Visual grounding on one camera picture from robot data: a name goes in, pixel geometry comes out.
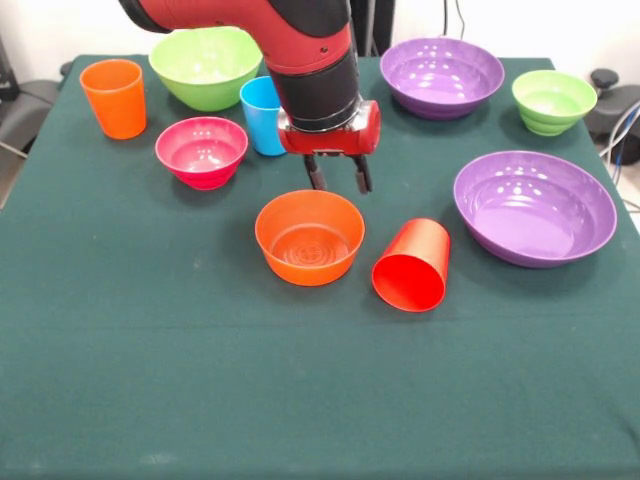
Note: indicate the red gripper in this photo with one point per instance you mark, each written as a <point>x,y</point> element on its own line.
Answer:
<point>330,142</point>

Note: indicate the orange bowl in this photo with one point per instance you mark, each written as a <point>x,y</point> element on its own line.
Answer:
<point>310,272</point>

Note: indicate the red cup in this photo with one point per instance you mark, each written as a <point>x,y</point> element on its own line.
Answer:
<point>410,280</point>

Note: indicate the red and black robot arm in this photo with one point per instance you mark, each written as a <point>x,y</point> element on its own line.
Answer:
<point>310,65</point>

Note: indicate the blue cup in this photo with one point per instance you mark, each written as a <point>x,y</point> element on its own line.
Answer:
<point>260,125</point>

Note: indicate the pink bowl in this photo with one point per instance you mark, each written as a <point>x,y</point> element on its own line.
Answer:
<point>202,165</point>

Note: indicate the purple bowl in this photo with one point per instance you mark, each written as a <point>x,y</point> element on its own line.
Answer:
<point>440,75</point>
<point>535,215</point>

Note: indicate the large green bowl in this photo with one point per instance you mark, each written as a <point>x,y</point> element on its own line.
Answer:
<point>200,75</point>

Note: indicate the dark green tablecloth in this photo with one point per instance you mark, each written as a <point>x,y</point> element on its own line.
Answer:
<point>300,375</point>

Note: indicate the small green bowl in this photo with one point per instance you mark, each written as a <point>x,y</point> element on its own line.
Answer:
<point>552,107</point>

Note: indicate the orange cup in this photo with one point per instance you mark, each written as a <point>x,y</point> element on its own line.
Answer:
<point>117,105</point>

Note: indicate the black chair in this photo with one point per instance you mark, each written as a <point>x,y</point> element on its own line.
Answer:
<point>25,112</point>
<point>617,107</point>

